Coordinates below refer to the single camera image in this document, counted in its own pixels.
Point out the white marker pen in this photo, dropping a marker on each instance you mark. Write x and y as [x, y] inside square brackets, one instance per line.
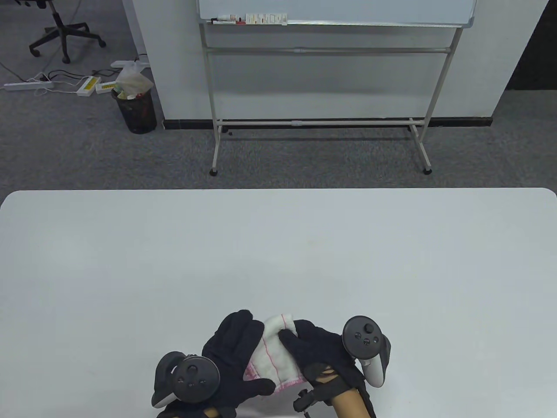
[226, 18]

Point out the white whiteboard eraser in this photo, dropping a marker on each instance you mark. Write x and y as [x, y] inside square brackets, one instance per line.
[265, 19]

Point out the person's right hand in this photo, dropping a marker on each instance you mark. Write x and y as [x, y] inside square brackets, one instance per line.
[317, 348]

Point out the black wheeled office chair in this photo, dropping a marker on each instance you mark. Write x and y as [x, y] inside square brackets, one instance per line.
[65, 32]

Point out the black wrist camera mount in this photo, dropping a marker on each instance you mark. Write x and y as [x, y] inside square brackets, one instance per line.
[304, 400]

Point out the person's left forearm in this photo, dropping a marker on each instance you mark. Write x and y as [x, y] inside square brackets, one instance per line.
[210, 413]

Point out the person's right forearm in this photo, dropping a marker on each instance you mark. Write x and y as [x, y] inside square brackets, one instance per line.
[346, 405]

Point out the white plastic bag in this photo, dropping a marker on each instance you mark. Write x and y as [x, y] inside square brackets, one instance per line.
[132, 80]

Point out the black white right controller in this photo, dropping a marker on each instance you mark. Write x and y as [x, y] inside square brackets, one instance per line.
[363, 335]

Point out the black white left controller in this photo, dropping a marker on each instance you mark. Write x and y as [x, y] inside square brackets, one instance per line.
[196, 376]

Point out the whiteboard on metal stand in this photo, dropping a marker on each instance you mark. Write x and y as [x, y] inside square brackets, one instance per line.
[330, 8]

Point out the person's left hand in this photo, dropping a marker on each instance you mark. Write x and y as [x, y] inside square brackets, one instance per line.
[235, 348]

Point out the white power strip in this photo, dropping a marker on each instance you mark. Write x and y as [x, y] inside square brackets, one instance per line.
[21, 85]

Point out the black white controller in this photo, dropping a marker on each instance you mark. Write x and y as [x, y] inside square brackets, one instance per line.
[363, 335]
[196, 376]

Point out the black mesh waste bin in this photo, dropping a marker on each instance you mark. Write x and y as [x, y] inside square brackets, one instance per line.
[139, 113]

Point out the white pink-edged dish cloth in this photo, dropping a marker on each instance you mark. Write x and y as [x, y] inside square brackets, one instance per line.
[274, 357]

